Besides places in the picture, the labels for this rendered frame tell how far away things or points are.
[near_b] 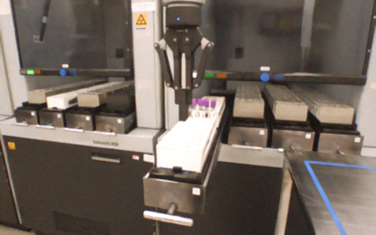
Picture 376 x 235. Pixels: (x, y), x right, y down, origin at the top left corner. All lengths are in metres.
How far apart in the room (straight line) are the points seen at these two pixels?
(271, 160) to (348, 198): 0.43
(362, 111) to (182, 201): 0.73
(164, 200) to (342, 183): 0.36
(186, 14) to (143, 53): 0.53
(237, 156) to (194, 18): 0.56
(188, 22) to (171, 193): 0.35
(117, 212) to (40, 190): 0.45
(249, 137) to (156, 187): 0.45
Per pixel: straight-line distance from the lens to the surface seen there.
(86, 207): 1.29
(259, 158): 0.89
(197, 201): 0.50
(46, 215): 1.51
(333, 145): 0.91
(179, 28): 0.49
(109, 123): 1.00
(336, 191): 0.52
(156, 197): 0.53
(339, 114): 0.96
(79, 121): 1.09
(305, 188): 0.50
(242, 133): 0.85
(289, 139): 0.87
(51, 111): 1.19
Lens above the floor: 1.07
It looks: 14 degrees down
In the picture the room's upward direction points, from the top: straight up
